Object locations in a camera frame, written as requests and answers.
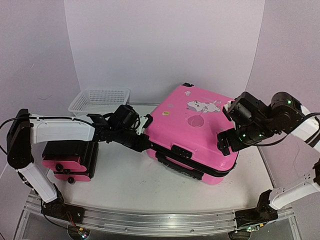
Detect pink and black folded case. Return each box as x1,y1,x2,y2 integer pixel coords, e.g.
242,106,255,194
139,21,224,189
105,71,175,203
42,140,99,184

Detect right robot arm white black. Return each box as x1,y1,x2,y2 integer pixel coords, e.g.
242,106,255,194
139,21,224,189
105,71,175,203
217,91,320,222

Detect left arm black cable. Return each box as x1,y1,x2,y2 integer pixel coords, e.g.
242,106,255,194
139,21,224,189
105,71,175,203
0,117,23,156

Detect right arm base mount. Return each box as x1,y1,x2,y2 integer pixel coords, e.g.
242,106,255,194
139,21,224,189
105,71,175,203
234,189,278,230

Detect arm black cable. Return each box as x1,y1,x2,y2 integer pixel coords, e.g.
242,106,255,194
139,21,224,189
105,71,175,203
254,112,320,147
0,117,23,156

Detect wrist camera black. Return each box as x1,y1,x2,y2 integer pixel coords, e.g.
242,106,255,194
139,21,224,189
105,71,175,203
108,104,139,130
222,91,271,126

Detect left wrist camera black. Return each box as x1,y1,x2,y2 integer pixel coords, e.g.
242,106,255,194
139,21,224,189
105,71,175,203
108,104,139,130

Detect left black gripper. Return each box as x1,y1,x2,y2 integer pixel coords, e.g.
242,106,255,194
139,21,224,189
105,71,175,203
113,126,152,154

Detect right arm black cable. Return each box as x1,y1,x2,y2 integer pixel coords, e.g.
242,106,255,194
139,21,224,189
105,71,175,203
254,112,320,147

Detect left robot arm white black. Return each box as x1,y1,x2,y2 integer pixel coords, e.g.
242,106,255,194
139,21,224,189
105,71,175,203
5,105,152,219

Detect white plastic mesh basket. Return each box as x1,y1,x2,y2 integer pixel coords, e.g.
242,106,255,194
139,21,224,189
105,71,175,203
68,87,131,117

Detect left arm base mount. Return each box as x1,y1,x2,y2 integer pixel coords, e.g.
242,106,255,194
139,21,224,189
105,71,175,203
41,195,85,224

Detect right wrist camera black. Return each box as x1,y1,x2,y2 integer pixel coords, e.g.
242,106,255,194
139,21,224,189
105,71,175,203
222,91,271,126

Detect curved aluminium rail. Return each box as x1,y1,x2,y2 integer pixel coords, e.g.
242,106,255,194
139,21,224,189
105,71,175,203
24,192,294,237

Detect pink hard-shell suitcase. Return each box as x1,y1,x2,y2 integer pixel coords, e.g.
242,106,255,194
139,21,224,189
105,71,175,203
144,84,239,185

